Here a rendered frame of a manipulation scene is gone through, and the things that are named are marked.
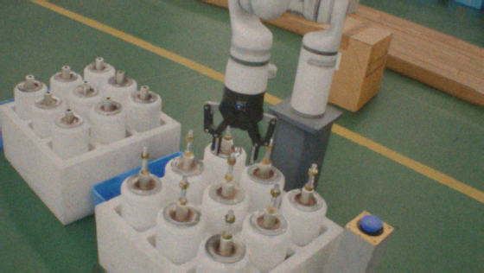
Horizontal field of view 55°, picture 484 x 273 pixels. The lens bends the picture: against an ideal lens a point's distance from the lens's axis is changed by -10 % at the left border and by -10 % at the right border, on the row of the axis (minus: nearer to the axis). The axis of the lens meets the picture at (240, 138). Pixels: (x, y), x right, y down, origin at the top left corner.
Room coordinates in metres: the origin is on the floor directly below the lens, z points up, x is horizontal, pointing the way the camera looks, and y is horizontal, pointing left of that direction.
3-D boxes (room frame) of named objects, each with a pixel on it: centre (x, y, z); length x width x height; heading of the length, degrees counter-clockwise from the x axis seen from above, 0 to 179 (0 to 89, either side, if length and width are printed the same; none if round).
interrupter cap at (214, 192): (0.83, 0.01, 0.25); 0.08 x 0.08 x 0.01
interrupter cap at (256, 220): (0.76, -0.08, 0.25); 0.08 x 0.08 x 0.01
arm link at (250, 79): (0.85, 0.00, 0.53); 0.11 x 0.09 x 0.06; 172
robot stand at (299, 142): (1.17, -0.16, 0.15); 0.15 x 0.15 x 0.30; 57
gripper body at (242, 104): (0.83, 0.01, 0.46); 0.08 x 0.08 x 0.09
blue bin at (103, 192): (1.02, 0.21, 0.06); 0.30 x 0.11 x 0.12; 141
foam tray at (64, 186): (1.18, 0.44, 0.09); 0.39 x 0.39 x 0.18; 51
